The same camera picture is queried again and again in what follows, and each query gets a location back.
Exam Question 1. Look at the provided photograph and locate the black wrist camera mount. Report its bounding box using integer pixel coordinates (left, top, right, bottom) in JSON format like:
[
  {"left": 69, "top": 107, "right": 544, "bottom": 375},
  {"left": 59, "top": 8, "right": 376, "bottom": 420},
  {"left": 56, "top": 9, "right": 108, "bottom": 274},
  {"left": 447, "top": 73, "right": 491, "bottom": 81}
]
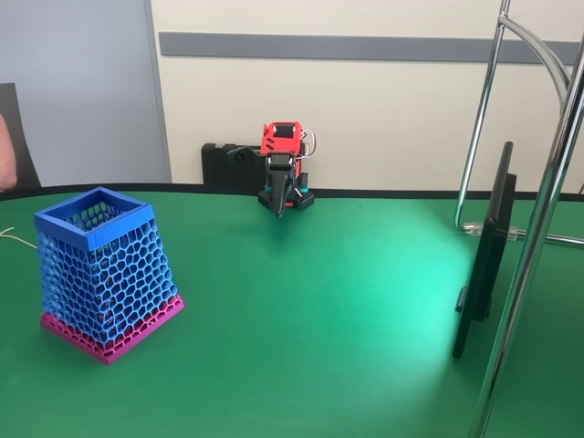
[{"left": 225, "top": 144, "right": 268, "bottom": 167}]

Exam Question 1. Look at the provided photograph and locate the white and red servo cable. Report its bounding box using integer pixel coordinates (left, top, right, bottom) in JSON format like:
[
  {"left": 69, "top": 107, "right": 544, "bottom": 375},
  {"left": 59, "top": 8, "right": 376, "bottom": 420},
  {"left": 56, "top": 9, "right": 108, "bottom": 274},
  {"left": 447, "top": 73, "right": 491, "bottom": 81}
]
[{"left": 299, "top": 129, "right": 319, "bottom": 159}]

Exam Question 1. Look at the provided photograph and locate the chrome tube stand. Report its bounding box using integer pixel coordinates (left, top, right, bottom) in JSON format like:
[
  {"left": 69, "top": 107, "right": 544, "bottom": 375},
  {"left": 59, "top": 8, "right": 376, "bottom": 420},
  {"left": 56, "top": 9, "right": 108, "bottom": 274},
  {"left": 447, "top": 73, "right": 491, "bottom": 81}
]
[{"left": 454, "top": 0, "right": 584, "bottom": 438}]

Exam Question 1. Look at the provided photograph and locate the blue and magenta mesh basket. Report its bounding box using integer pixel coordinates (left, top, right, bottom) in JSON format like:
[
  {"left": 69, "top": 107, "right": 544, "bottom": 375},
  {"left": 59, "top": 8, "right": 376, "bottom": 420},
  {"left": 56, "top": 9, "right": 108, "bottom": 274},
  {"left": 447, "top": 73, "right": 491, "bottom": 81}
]
[{"left": 34, "top": 186, "right": 187, "bottom": 366}]

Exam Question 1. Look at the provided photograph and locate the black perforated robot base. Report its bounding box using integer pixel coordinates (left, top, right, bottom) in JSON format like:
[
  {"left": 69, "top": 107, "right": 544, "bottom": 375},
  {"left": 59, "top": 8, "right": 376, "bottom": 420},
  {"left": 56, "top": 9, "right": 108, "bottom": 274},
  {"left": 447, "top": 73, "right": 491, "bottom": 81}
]
[{"left": 257, "top": 185, "right": 317, "bottom": 212}]

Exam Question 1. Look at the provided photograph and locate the thin white string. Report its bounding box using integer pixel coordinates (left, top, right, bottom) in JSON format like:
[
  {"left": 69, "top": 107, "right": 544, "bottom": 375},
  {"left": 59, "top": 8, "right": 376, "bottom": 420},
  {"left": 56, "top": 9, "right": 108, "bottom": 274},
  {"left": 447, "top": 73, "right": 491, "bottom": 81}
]
[{"left": 0, "top": 226, "right": 38, "bottom": 250}]

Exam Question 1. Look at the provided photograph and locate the clear plastic clip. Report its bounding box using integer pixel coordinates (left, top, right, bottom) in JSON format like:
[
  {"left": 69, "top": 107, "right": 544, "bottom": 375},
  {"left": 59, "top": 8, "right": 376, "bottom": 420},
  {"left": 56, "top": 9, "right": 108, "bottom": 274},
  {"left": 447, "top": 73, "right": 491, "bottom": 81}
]
[{"left": 462, "top": 220, "right": 527, "bottom": 241}]

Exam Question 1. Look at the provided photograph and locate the black flat monitor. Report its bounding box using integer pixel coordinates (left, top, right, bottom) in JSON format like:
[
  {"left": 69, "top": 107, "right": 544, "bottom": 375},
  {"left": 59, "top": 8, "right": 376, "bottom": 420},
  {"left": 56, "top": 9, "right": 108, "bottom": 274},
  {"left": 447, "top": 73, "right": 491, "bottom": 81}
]
[{"left": 452, "top": 141, "right": 519, "bottom": 360}]

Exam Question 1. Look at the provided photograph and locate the grey wall rail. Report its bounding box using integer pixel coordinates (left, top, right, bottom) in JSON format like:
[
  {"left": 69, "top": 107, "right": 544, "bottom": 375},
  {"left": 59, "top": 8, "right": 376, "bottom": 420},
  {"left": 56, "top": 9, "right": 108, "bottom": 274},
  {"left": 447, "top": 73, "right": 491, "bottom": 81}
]
[{"left": 158, "top": 30, "right": 583, "bottom": 66}]

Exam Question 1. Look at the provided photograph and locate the black plastic case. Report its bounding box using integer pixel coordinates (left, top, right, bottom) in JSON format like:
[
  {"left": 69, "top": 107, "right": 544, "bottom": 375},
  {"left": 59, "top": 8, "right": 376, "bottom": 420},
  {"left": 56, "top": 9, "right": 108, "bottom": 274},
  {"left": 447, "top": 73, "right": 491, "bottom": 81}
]
[{"left": 201, "top": 141, "right": 266, "bottom": 185}]

